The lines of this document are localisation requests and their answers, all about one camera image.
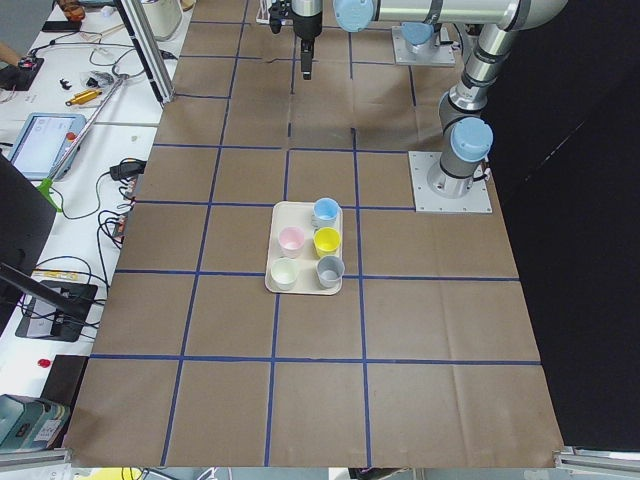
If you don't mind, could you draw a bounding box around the pink plastic cup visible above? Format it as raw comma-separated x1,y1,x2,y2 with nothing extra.
278,226,305,258

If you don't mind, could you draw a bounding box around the teach pendant tablet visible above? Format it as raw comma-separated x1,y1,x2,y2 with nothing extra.
9,112,86,181

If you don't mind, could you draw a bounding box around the black monitor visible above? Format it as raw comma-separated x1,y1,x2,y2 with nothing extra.
1,158,97,342

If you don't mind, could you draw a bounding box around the black power adapter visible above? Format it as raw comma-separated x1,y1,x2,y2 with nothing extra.
109,159,147,181

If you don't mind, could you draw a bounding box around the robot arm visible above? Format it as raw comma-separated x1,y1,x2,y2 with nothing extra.
333,1,566,199
269,1,455,80

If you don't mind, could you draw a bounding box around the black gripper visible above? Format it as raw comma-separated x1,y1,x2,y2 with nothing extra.
291,0,322,80

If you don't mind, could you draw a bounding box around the green box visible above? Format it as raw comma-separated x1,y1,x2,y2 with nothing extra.
1,394,70,453

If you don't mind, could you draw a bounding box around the cream plastic tray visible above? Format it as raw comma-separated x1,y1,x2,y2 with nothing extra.
265,201,342,295

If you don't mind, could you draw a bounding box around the aluminium frame post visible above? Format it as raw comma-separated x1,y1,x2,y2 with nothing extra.
114,0,175,105

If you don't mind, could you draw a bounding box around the yellow plastic cup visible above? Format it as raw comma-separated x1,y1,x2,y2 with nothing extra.
313,227,341,258

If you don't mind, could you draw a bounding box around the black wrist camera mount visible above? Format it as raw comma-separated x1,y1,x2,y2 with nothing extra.
268,0,291,34

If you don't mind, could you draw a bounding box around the pale green plastic cup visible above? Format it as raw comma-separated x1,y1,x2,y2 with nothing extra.
269,257,299,291

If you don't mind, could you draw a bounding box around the grey plastic cup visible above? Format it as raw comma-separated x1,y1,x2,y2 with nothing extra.
316,255,345,289

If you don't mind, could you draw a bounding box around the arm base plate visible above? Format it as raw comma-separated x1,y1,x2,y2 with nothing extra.
408,151,492,214
391,24,456,68

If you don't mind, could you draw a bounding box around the blue cup on tray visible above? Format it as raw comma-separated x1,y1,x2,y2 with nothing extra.
312,197,341,229

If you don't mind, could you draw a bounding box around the reacher grabber tool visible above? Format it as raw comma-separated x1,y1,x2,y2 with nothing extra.
37,74,130,213

